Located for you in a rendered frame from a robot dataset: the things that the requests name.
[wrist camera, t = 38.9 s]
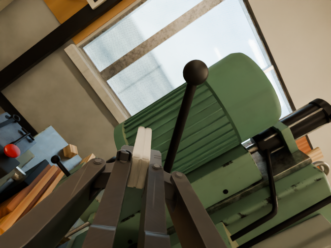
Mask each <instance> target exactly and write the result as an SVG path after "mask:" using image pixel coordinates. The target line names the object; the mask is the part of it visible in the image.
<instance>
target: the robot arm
mask: <svg viewBox="0 0 331 248"><path fill-rule="evenodd" d="M151 136H152V129H151V128H144V127H142V126H140V127H139V128H138V132H137V136H136V140H135V145H134V147H133V146H128V145H123V146H122V147H121V149H120V150H118V151H117V155H116V160H115V162H113V163H106V161H105V160H104V159H102V158H92V159H90V160H89V161H88V162H87V163H86V164H84V165H83V166H82V167H81V168H80V169H79V170H77V171H76V172H75V173H74V174H73V175H71V176H70V177H69V178H68V179H67V180H66V181H64V182H63V183H62V184H61V185H60V186H58V187H57V188H56V189H55V190H54V191H53V192H51V193H50V194H49V195H48V196H47V197H45V198H44V199H43V200H42V201H41V202H39V203H38V204H37V205H36V206H35V207H34V208H32V209H31V210H30V211H29V212H28V213H26V214H25V215H24V216H23V217H22V218H20V219H19V220H18V221H17V222H16V223H15V224H13V225H12V226H11V227H10V228H9V229H7V230H6V231H5V232H4V233H3V234H1V235H0V248H55V247H56V246H57V245H58V243H59V242H60V241H61V240H62V238H63V237H64V236H65V235H66V234H67V232H68V231H69V230H70V229H71V228H72V226H73V225H74V224H75V223H76V222H77V220H78V219H79V218H80V217H81V215H82V214H83V213H84V212H85V210H86V209H87V208H88V207H89V205H90V204H91V203H92V202H93V200H94V199H95V198H96V197H97V196H98V194H99V193H100V192H101V190H102V188H105V190H104V193H103V196H102V198H101V201H100V204H99V207H98V210H97V212H96V215H95V218H94V221H93V223H92V224H91V225H90V226H89V229H88V232H87V234H86V237H85V239H84V242H83V245H82V247H81V248H113V245H114V241H115V236H116V231H117V227H118V222H119V218H120V213H121V209H122V204H123V200H124V195H125V191H126V186H127V187H136V188H139V189H142V188H143V192H142V197H141V198H142V204H141V213H140V223H139V233H138V242H137V248H170V236H169V235H167V230H166V206H167V209H168V211H169V214H170V217H171V220H172V222H173V225H174V228H175V231H176V233H177V236H178V239H179V241H180V244H181V247H182V248H228V247H227V245H226V244H225V242H224V240H223V239H222V237H221V235H220V233H219V232H218V230H217V228H216V227H215V225H214V223H213V221H212V220H211V218H210V216H209V215H208V213H207V211H206V209H205V208H204V206H203V204H202V203H201V201H200V199H199V198H198V196H197V194H196V192H195V191H194V189H193V187H192V186H191V184H190V182H189V180H188V179H187V177H186V176H185V174H183V173H182V172H179V171H174V172H172V174H170V173H167V172H166V171H164V168H163V167H162V154H161V153H160V151H156V150H151Z"/></svg>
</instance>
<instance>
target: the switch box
mask: <svg viewBox="0 0 331 248"><path fill-rule="evenodd" d="M252 248H331V223H330V222H329V221H328V220H327V219H326V218H325V217H324V216H323V215H322V214H318V215H316V216H314V217H312V218H310V219H308V220H305V221H303V222H301V223H299V224H297V225H295V226H293V227H290V228H288V229H286V230H284V231H282V232H280V233H278V234H276V235H273V236H271V237H269V238H267V239H265V240H263V241H261V242H259V243H257V244H255V245H254V246H252Z"/></svg>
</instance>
